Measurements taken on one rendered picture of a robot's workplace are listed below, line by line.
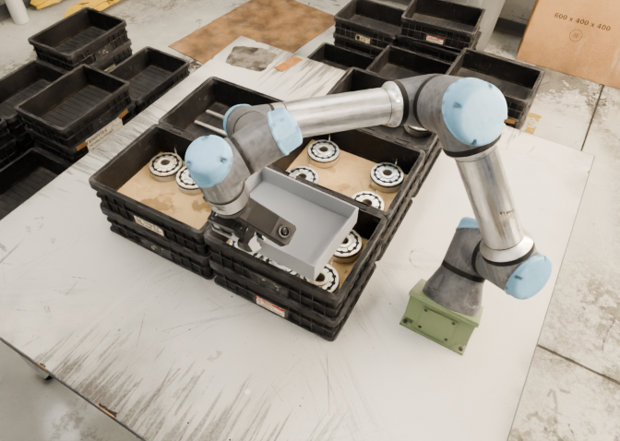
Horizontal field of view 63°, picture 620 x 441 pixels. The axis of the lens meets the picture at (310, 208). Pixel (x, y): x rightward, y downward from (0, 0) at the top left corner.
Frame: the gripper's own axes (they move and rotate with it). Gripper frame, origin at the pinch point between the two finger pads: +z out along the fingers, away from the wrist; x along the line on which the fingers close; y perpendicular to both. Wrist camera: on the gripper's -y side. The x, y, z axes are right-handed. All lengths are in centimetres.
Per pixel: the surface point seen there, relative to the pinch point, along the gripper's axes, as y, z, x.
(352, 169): 1, 40, -46
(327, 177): 6, 38, -39
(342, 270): -12.7, 29.7, -10.7
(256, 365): -2.0, 34.0, 20.8
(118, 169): 60, 23, -11
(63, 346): 46, 29, 39
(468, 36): -4, 104, -177
